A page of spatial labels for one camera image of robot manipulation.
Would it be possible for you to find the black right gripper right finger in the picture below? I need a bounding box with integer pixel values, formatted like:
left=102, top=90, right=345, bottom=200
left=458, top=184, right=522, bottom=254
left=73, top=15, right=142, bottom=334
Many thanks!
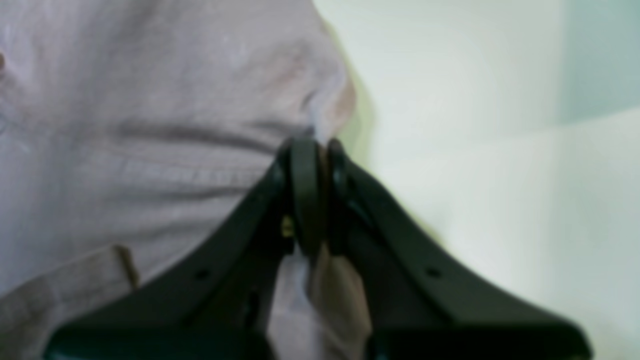
left=327, top=140, right=594, bottom=360

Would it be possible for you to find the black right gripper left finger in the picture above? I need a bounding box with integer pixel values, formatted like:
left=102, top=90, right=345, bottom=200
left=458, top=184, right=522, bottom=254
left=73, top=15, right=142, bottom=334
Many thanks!
left=43, top=137, right=325, bottom=360

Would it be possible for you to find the pink t-shirt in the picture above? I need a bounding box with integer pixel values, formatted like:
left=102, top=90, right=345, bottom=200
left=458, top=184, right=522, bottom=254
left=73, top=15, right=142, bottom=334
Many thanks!
left=1, top=0, right=356, bottom=360

